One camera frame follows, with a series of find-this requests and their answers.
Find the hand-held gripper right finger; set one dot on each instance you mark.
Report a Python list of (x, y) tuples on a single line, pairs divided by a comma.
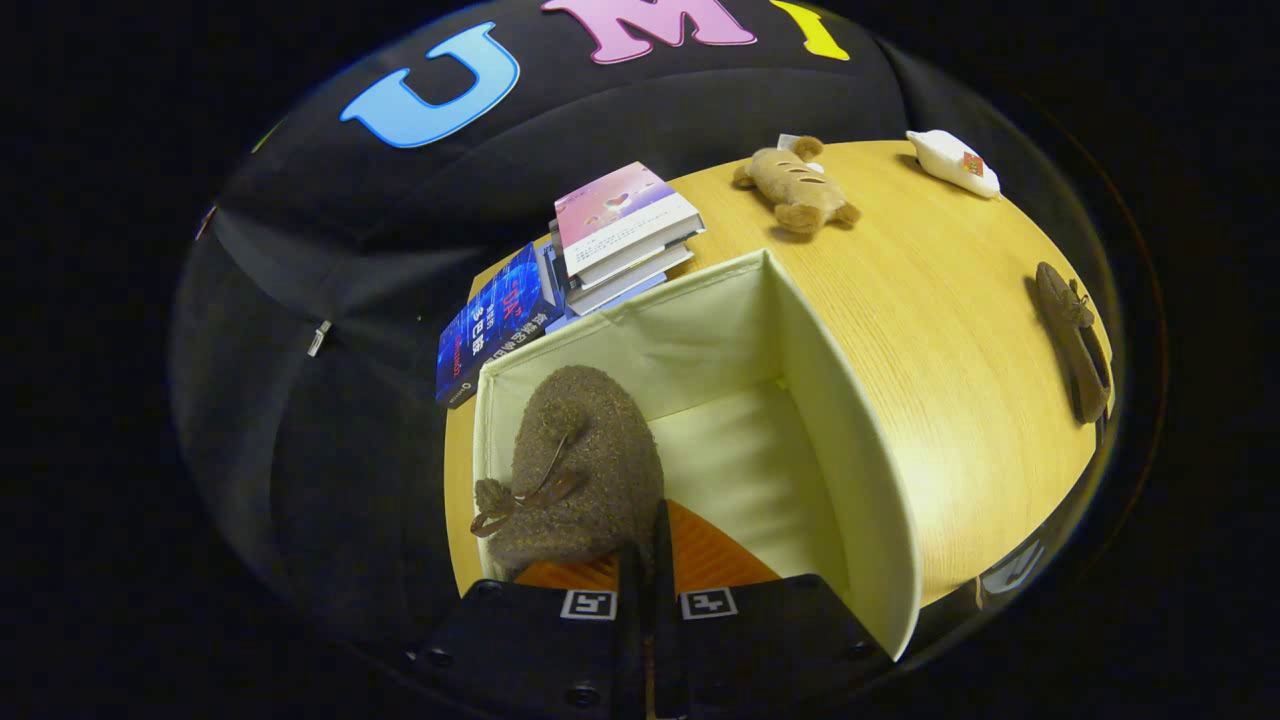
[(662, 620)]

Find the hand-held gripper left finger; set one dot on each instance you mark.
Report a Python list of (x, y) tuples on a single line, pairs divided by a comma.
[(630, 620)]

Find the brown fuzzy slipper shoe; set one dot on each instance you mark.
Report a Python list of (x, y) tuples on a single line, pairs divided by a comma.
[(590, 450), (1060, 300)]

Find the cream fabric storage box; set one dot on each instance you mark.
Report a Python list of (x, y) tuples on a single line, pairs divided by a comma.
[(720, 450)]

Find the white paperback book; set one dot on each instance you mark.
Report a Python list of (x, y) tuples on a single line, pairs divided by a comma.
[(610, 298), (640, 268)]

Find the blue cover book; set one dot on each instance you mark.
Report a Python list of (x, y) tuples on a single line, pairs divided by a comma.
[(495, 325)]

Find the pink cover book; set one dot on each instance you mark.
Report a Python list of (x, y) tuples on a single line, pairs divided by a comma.
[(620, 205)]

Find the silver cloth clip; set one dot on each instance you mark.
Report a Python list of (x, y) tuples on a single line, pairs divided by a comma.
[(319, 338)]

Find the brown plush toy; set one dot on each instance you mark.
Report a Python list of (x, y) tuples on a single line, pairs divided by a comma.
[(795, 185)]

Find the black backdrop cloth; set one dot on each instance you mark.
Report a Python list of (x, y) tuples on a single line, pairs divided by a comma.
[(330, 250)]

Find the white plush toy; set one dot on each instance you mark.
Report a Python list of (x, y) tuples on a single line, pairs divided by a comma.
[(945, 158)]

